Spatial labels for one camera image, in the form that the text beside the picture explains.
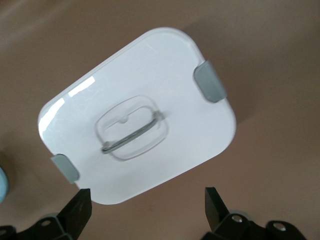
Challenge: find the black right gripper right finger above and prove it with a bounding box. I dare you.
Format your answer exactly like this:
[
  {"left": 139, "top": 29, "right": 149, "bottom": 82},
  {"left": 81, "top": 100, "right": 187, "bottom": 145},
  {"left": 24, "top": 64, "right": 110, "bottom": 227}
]
[{"left": 201, "top": 186, "right": 307, "bottom": 240}]

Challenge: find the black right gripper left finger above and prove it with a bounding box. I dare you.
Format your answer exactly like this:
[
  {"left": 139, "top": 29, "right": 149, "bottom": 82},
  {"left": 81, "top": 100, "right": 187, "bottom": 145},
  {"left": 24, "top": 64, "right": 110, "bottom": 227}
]
[{"left": 0, "top": 187, "right": 93, "bottom": 240}]

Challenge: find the white lidded storage box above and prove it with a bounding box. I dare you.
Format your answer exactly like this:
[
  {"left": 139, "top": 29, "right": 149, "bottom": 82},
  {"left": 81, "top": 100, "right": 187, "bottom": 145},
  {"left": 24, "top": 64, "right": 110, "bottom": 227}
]
[{"left": 37, "top": 26, "right": 237, "bottom": 206}]

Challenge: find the light blue round plate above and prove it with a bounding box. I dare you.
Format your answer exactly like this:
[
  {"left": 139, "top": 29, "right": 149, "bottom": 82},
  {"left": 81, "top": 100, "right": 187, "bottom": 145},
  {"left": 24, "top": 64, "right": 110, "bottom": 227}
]
[{"left": 0, "top": 166, "right": 11, "bottom": 204}]

